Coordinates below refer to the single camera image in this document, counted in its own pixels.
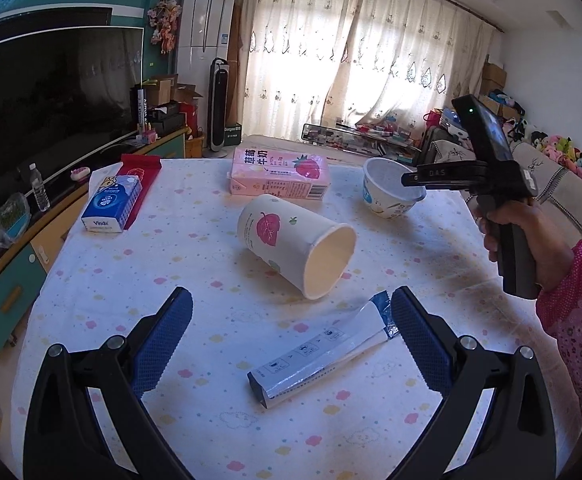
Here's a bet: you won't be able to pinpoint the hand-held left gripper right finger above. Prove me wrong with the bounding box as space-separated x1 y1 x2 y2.
390 286 558 480

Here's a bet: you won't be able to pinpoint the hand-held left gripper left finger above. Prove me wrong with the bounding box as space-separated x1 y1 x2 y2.
23 286 194 480

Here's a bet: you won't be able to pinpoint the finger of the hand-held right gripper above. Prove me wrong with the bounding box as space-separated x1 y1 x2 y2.
401 172 428 201

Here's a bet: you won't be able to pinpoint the white paper bowl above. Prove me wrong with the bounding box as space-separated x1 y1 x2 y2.
362 157 428 219

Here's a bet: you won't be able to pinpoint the blue white toothpaste box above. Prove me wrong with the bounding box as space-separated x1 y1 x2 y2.
247 291 399 409

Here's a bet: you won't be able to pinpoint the paper cup with pink leaf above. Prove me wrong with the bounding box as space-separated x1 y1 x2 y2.
237 194 358 301

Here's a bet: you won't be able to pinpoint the person's right forearm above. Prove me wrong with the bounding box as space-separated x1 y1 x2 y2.
536 240 582 418

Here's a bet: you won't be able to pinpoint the person's right hand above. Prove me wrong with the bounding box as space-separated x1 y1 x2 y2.
475 198 574 290

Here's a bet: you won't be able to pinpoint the stacked cardboard boxes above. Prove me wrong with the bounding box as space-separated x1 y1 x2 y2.
478 62 509 116

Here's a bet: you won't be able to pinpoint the glass coffee table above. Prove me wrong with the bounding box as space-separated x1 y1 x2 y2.
302 120 422 161

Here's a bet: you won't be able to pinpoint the white dotted tablecloth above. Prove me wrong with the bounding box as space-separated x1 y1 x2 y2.
11 157 582 480

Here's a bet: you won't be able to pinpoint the pile of plush toys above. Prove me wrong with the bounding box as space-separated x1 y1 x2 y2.
501 117 582 191

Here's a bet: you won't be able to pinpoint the beige sofa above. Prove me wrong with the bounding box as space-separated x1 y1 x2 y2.
421 127 582 261

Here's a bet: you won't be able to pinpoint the pink milk carton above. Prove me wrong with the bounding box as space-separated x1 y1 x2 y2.
228 146 330 201

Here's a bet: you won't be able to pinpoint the blue tissue pack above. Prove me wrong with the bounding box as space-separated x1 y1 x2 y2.
81 175 143 233

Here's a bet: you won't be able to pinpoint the cream patterned curtains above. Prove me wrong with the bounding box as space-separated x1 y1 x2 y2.
238 0 496 146

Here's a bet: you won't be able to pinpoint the teal television cabinet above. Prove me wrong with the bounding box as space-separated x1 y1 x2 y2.
0 127 194 361

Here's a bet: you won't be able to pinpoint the red box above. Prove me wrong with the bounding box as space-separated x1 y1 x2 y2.
120 154 163 231

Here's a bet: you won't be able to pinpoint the clear water bottle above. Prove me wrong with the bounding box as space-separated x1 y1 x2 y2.
28 162 52 212

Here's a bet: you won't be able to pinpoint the black tower fan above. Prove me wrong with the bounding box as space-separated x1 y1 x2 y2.
208 57 230 152

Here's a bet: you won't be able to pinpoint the stacked black boxes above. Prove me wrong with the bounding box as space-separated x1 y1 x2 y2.
131 87 186 136

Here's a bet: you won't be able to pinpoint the open cardboard box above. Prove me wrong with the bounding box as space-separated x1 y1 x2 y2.
143 74 204 106

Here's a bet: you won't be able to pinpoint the black television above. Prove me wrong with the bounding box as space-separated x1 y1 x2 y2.
0 24 145 211

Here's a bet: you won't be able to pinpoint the white standing air conditioner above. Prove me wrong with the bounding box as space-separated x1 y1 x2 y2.
175 0 236 148

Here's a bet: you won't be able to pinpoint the hanging pink flower decoration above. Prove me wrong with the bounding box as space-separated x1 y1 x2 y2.
147 0 182 56

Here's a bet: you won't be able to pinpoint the black wall panel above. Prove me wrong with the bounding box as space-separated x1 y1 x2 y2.
0 7 113 46

